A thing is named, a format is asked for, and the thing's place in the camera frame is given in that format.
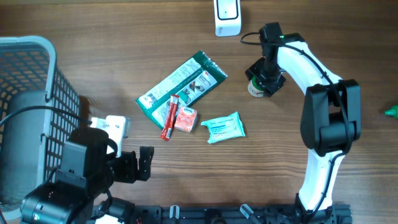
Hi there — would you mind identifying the white jar green lid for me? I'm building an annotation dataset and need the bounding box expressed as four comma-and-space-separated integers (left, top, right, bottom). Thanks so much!
248, 76, 265, 98

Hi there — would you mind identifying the red stick sachet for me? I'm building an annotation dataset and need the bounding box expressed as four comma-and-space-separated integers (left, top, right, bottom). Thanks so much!
160, 95, 179, 141

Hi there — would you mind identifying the orange Kleenex tissue pack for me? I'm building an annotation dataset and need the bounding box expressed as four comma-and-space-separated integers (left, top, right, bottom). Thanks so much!
174, 106, 198, 133

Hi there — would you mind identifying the teal wet wipes pack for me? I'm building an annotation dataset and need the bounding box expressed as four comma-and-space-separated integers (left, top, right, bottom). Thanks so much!
200, 112, 246, 144

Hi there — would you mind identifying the green 3M glove package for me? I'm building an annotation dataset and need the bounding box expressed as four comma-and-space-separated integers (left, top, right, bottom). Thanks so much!
136, 50, 228, 129

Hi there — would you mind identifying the yellow bottle green cap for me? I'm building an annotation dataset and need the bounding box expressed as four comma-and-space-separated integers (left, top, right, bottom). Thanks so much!
384, 105, 398, 119

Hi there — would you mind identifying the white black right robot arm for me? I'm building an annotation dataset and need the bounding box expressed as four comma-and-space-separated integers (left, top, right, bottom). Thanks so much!
245, 27, 361, 223

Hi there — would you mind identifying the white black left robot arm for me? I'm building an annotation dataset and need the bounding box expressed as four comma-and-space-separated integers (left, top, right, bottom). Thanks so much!
20, 128, 154, 223

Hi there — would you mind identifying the white barcode scanner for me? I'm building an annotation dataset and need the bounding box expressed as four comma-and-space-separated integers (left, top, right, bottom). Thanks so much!
213, 0, 242, 37

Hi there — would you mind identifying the grey plastic mesh basket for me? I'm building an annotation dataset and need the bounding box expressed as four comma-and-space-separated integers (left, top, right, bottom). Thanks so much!
1, 35, 80, 221

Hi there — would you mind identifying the black left camera cable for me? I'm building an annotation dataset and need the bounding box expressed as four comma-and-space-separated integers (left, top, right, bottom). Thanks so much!
0, 105, 93, 128

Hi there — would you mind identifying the black camera cable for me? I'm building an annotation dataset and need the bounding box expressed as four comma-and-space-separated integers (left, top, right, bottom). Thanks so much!
239, 32, 352, 224
0, 105, 93, 128

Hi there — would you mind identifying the black right camera cable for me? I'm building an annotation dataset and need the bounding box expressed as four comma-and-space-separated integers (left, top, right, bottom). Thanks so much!
239, 32, 352, 224

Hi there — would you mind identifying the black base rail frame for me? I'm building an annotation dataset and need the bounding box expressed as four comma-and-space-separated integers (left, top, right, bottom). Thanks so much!
93, 202, 354, 224

